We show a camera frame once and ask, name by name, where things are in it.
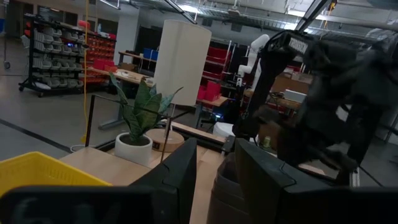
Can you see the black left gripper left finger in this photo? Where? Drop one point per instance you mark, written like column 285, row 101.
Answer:
column 168, row 186

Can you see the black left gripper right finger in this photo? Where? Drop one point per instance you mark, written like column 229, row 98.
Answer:
column 264, row 193

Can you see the black plastic basket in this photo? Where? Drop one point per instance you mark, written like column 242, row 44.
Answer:
column 224, row 205

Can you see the yellow plastic basket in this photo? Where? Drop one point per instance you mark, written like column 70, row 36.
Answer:
column 40, row 171

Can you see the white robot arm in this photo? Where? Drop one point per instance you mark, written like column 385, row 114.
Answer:
column 256, row 46

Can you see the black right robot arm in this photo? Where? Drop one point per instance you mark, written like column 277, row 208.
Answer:
column 270, row 77

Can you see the shelf with small red bins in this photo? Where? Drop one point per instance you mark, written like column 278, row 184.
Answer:
column 102, row 49

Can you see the white flat box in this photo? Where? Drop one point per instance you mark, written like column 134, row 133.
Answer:
column 294, row 96

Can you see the white plant pot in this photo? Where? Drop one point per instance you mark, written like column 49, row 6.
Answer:
column 133, row 152

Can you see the small green bottle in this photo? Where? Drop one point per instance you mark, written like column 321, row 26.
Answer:
column 266, row 142

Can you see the brown cardboard box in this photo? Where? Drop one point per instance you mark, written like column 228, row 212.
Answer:
column 289, row 83

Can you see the white round container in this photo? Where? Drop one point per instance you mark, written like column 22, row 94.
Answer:
column 224, row 129

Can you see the green snake plant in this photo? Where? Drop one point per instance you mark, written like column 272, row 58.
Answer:
column 146, row 112

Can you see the rack with large red bins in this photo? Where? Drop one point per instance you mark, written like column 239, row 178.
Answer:
column 214, row 90

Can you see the wooden background table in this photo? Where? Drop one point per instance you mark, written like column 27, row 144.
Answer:
column 127, row 76

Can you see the white shade wooden base lamp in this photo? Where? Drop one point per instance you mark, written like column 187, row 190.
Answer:
column 183, row 62

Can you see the blue storage bins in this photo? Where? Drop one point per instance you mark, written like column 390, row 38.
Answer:
column 150, row 54

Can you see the black rack with grey bins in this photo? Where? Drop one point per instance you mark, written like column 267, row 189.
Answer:
column 53, row 56

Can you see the aluminium extrusion post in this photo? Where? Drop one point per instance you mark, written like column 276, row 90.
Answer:
column 355, row 179

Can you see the wooden shelf with black frame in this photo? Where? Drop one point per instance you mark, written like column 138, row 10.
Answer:
column 105, row 168

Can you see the black metal rig frame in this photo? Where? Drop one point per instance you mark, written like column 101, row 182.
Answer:
column 311, row 14

